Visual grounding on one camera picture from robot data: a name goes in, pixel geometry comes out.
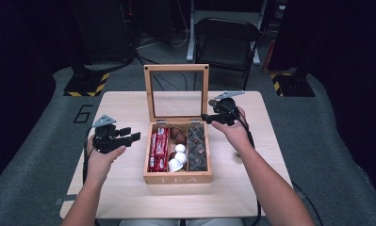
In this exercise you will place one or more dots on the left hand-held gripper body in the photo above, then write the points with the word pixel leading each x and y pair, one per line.
pixel 105 141

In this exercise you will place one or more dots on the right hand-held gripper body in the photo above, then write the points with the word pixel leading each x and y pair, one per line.
pixel 228 113

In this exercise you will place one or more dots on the wooden box with glass lid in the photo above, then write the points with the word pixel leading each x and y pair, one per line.
pixel 177 179

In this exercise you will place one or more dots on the person's right hand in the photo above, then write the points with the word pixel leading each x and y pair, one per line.
pixel 236 135

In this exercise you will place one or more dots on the person's left hand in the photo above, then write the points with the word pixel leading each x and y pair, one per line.
pixel 97 163

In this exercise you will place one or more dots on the red snack packet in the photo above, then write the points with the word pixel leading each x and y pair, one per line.
pixel 153 144
pixel 162 141
pixel 157 164

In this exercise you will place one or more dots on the stack of dark tea bags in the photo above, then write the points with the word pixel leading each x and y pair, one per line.
pixel 197 147

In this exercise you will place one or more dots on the brown coffee capsule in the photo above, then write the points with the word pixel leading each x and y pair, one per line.
pixel 175 133
pixel 181 139
pixel 172 155

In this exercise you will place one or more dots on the white coffee capsule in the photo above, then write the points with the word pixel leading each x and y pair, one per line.
pixel 174 165
pixel 182 158
pixel 180 148

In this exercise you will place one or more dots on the yellow black striped stand base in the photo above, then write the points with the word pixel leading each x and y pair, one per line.
pixel 290 85
pixel 86 85

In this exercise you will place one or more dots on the black folding chair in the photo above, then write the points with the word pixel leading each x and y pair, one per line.
pixel 226 47

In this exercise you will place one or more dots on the grey tape strip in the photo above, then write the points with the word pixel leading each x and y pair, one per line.
pixel 64 200

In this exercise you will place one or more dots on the person's light trousers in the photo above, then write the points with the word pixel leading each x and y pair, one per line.
pixel 151 222

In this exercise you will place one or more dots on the black equipment cabinet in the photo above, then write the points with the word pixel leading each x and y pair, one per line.
pixel 101 31

